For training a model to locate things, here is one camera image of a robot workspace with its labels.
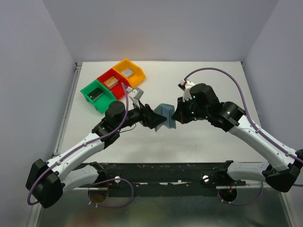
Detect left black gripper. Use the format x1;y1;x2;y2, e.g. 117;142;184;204
116;98;167;131

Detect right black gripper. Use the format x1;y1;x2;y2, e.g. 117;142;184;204
172;95;209;124

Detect green card holder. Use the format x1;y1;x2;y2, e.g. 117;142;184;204
154;103;176;132

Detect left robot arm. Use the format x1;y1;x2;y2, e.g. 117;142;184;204
26;101;167;208

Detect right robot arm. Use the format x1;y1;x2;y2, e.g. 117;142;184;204
172;81;303;192

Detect yellow plastic bin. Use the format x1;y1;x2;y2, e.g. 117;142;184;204
113;59;146;88

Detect red plastic bin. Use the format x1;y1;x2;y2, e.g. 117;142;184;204
97;69;131;100

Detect metal block in yellow bin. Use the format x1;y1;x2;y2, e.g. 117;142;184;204
121;68;134;78

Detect metal block in red bin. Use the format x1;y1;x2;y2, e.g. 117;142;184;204
104;76;119;89

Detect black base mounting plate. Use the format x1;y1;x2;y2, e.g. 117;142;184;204
89;161;248;198

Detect metal block in green bin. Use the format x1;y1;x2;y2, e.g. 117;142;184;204
88;87;104;102

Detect green plastic bin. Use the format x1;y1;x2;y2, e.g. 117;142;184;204
80;80;117;114

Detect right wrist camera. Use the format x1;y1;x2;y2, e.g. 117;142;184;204
178;79;195;102

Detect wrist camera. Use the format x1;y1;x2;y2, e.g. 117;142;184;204
178;79;195;102
126;87;144;109

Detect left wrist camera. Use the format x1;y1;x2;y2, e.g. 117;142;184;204
126;87;144;109

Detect aluminium rail frame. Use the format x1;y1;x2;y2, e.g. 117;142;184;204
36;61;289;191

